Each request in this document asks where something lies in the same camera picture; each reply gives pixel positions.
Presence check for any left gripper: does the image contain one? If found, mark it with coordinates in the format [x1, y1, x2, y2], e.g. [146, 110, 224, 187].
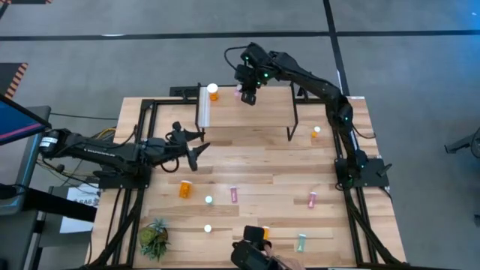
[164, 120, 211, 173]

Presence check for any wide orange pill bottle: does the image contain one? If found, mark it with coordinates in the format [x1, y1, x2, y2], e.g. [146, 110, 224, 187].
[206, 82, 220, 101]
[178, 180, 194, 200]

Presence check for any wooden shelf with black legs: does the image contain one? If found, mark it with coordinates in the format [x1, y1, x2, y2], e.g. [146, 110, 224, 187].
[194, 81, 300, 143]

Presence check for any potted succulent plant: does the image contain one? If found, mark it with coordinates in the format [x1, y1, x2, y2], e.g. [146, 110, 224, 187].
[137, 217, 170, 263]

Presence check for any white printed paper sheet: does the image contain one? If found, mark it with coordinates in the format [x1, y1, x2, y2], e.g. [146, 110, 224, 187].
[58, 182, 102, 234]

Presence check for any black beam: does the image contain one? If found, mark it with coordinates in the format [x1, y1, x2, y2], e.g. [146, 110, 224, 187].
[0, 182, 98, 223]

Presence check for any person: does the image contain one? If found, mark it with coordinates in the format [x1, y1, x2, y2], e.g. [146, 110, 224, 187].
[262, 241, 307, 270]

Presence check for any grey monitor stand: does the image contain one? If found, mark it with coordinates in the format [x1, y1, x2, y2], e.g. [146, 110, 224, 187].
[0, 105, 53, 270]

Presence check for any large blue-screen monitor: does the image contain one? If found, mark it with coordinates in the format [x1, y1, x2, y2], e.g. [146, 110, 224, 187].
[0, 93, 53, 147]

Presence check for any hazard striped floor mat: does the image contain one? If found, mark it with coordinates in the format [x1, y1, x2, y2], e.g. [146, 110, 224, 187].
[0, 0, 53, 5]
[0, 62, 29, 101]

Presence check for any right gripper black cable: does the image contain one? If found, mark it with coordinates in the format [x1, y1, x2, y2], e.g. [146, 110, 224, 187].
[223, 45, 251, 72]

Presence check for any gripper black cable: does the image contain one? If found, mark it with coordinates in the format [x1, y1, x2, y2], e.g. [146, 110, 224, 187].
[223, 45, 251, 72]
[160, 157, 182, 174]

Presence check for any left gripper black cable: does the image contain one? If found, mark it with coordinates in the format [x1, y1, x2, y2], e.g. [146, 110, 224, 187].
[160, 157, 182, 174]

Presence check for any yellow cable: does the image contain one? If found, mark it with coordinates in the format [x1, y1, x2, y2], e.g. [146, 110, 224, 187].
[89, 127, 117, 142]

